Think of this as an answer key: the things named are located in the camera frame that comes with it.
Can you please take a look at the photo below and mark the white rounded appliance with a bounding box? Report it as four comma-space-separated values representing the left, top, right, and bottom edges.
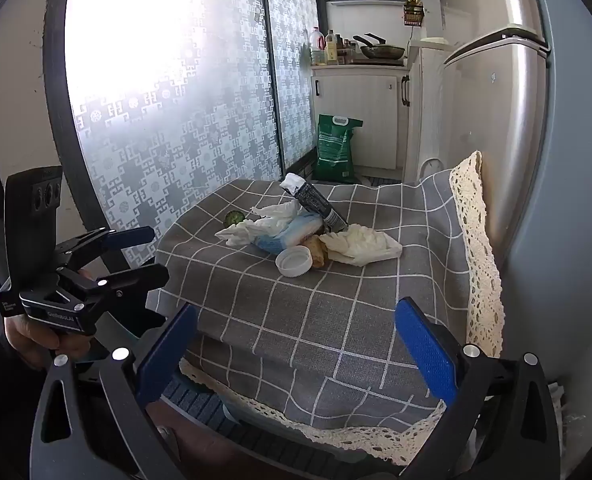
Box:
418, 157, 446, 183

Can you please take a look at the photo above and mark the dark ribbed mat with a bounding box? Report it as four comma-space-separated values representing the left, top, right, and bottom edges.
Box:
163, 375, 357, 466

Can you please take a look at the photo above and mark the person's left forearm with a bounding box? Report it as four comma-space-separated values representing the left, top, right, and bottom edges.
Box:
0, 305, 52, 480

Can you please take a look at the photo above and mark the person's left hand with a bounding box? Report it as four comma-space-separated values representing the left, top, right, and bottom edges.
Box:
3, 312, 94, 371

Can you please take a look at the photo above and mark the hanging wall rack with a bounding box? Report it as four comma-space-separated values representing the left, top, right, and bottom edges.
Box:
402, 0, 425, 27

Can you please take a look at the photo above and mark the green rice bag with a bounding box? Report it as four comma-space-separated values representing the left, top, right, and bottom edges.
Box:
312, 114, 364, 184

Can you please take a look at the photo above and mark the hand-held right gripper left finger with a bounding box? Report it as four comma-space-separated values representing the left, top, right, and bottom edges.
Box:
30, 304, 198, 480

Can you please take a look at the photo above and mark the grey checked tablecloth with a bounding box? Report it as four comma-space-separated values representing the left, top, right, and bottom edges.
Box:
146, 151, 505, 467

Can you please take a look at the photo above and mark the silver refrigerator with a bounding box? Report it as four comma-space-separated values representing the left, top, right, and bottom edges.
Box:
443, 0, 592, 411

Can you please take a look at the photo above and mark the black squeezed tube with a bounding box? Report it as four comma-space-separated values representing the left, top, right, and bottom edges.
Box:
280, 173, 349, 235

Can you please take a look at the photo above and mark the white plastic lid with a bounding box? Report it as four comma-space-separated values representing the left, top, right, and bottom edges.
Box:
276, 247, 314, 278

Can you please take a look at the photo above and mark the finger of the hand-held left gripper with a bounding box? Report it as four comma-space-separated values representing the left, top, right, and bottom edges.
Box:
78, 262, 171, 310
55, 226, 155, 270

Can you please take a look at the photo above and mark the patterned frosted sliding door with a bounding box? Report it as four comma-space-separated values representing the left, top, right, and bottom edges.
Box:
263, 0, 323, 171
43, 0, 283, 271

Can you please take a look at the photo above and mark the blue and white packet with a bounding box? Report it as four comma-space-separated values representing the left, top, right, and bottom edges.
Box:
256, 214, 324, 254

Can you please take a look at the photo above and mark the black frying pan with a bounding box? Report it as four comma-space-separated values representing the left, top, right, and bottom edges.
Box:
352, 34, 407, 60

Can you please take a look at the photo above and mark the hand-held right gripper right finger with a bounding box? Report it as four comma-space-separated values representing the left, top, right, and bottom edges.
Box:
395, 297, 561, 480

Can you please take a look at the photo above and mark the white low kitchen cabinet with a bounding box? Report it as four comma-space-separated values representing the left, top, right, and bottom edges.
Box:
310, 62, 411, 171

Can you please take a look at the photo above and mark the ginger root piece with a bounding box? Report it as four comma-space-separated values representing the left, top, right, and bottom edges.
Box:
303, 235, 329, 268

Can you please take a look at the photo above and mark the dark sauce bottle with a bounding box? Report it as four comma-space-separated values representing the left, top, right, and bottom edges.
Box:
338, 37, 359, 65

